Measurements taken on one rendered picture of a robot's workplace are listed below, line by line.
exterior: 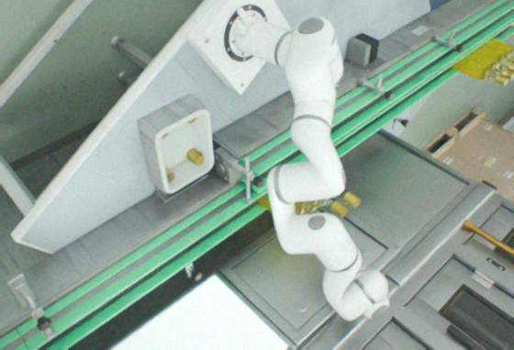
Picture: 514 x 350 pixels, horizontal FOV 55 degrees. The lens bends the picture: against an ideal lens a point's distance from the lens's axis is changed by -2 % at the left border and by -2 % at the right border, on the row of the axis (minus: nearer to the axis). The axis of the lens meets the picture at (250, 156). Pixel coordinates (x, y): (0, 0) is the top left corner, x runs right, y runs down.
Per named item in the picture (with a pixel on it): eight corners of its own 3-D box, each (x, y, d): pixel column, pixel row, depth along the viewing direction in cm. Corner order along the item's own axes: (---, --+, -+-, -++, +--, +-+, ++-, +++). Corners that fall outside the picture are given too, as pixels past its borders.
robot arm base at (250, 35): (215, 29, 127) (257, 47, 118) (244, -8, 128) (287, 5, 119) (242, 64, 139) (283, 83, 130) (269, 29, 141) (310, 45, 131)
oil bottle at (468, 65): (441, 63, 216) (500, 90, 200) (443, 51, 212) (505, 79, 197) (447, 59, 219) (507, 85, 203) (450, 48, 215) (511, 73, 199)
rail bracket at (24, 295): (11, 294, 126) (50, 356, 114) (-14, 254, 115) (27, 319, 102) (28, 283, 129) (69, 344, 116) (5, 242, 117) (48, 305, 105)
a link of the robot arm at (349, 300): (344, 231, 115) (374, 276, 128) (299, 265, 115) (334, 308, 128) (364, 254, 109) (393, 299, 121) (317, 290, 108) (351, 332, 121)
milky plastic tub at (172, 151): (150, 181, 146) (167, 197, 141) (137, 119, 131) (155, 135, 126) (196, 153, 154) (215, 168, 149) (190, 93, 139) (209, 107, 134)
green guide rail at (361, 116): (240, 180, 154) (258, 194, 149) (240, 178, 153) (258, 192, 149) (510, 5, 239) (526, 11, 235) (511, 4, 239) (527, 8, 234)
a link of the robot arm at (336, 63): (281, 78, 129) (329, 99, 119) (266, 39, 119) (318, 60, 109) (305, 53, 131) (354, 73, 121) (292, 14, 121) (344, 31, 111)
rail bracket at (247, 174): (229, 190, 152) (257, 212, 145) (226, 148, 141) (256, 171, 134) (236, 185, 154) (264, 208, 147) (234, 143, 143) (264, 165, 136)
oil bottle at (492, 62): (447, 59, 219) (508, 84, 203) (450, 47, 215) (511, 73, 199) (453, 54, 222) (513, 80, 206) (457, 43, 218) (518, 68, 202)
